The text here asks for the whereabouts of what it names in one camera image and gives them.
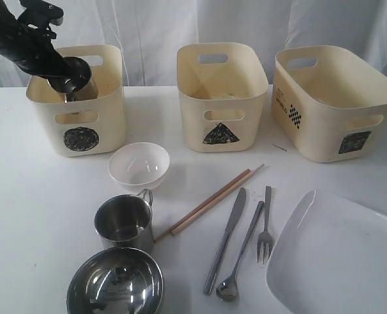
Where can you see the stainless steel bowl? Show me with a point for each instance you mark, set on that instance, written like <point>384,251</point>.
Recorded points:
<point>117,280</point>

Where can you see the steel mug with wire handle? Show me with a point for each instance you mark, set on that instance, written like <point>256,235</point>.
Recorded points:
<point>126,221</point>

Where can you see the cream bin with triangle mark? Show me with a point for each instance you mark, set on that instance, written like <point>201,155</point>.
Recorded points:
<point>222,92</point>

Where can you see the white background curtain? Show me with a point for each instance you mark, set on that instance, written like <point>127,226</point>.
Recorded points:
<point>149,33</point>

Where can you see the cream bin with circle mark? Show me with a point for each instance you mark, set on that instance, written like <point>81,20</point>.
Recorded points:
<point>84,127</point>

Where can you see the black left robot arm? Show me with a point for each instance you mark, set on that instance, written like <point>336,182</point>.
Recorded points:
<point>26,41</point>

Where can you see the steel table knife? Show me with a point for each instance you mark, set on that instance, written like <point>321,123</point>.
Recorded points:
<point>235,215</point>

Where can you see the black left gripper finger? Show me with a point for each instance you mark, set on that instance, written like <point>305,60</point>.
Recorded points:
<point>63,85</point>
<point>79,74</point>

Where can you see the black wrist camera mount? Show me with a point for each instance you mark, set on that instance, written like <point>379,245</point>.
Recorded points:
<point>38,16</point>

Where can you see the steel fork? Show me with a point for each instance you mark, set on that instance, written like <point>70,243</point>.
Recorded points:
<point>265,241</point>

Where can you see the cream bin with square mark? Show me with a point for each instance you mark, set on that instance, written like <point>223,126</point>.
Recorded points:
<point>330,103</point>

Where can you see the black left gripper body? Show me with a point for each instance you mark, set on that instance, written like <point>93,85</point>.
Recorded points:
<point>26,41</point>

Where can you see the steel spoon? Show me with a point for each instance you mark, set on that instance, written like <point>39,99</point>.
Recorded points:
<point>227,290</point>

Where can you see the dark wooden chopstick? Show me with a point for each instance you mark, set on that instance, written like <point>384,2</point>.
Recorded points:
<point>203,204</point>

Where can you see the white rectangular plate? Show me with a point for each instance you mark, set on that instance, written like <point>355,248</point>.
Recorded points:
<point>331,257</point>

